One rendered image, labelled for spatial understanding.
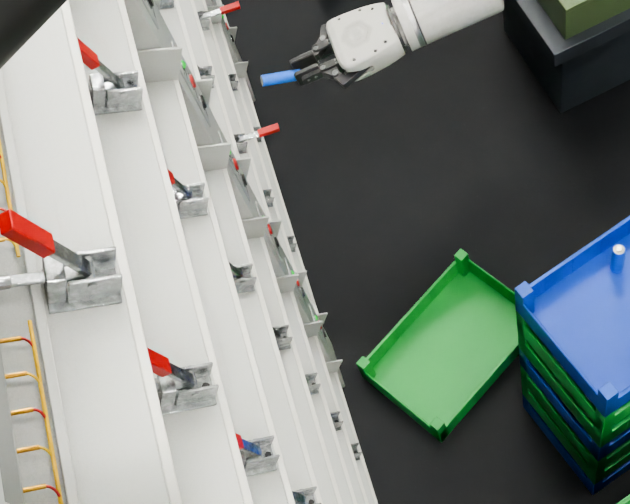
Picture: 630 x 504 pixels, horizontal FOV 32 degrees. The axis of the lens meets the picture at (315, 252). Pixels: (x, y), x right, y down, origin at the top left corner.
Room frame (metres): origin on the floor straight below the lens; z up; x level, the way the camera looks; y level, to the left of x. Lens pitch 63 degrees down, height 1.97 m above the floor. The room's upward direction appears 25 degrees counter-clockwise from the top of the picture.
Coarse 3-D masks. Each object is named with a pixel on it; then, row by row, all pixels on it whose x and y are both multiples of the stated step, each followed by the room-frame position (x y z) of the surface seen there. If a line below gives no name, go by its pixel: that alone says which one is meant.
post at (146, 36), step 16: (128, 0) 0.73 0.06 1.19; (128, 16) 0.73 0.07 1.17; (144, 16) 0.73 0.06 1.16; (160, 16) 0.81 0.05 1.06; (144, 32) 0.73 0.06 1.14; (160, 32) 0.77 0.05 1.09; (144, 48) 0.73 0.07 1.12; (192, 96) 0.75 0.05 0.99; (192, 112) 0.73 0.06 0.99; (208, 112) 0.80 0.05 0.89; (192, 128) 0.73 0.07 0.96; (208, 128) 0.75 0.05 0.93; (208, 144) 0.73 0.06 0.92; (240, 192) 0.73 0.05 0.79; (240, 208) 0.73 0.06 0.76; (256, 208) 0.78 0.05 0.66; (272, 256) 0.73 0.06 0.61; (288, 272) 0.77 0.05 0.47; (304, 320) 0.73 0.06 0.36; (320, 336) 0.75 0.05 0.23
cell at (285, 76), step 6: (276, 72) 1.03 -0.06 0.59; (282, 72) 1.03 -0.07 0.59; (288, 72) 1.02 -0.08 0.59; (294, 72) 1.02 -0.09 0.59; (264, 78) 1.02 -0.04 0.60; (270, 78) 1.02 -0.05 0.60; (276, 78) 1.02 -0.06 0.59; (282, 78) 1.02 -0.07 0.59; (288, 78) 1.02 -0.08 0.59; (294, 78) 1.01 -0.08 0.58; (264, 84) 1.02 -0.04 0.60; (270, 84) 1.02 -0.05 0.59
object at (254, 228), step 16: (256, 224) 0.73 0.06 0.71; (256, 240) 0.73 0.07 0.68; (256, 256) 0.70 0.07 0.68; (272, 272) 0.67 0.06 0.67; (272, 288) 0.65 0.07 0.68; (272, 304) 0.63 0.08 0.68; (272, 320) 0.60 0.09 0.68; (288, 336) 0.58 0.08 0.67; (288, 352) 0.56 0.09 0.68; (288, 368) 0.53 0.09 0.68; (304, 384) 0.51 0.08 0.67; (304, 400) 0.49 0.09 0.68; (304, 416) 0.47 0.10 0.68; (304, 432) 0.45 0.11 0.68; (320, 432) 0.44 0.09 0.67; (320, 448) 0.42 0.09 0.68; (320, 464) 0.40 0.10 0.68; (320, 480) 0.38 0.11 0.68; (336, 496) 0.36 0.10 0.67
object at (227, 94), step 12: (204, 0) 1.32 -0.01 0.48; (204, 36) 1.24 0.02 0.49; (216, 48) 1.21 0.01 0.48; (216, 60) 1.19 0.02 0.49; (216, 72) 1.16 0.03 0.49; (228, 84) 1.13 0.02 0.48; (228, 96) 1.11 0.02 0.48; (228, 108) 1.08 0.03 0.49; (240, 120) 1.06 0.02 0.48; (240, 132) 1.03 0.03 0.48; (240, 156) 0.99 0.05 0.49; (252, 168) 0.96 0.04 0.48; (252, 180) 0.94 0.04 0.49; (264, 204) 0.89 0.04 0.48; (276, 228) 0.82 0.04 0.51
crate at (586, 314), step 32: (576, 256) 0.57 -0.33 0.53; (608, 256) 0.57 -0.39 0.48; (544, 288) 0.56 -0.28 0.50; (576, 288) 0.54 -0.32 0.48; (608, 288) 0.52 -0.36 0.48; (544, 320) 0.52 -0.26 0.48; (576, 320) 0.50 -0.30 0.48; (608, 320) 0.48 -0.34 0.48; (576, 352) 0.46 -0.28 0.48; (608, 352) 0.44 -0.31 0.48; (608, 384) 0.38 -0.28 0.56
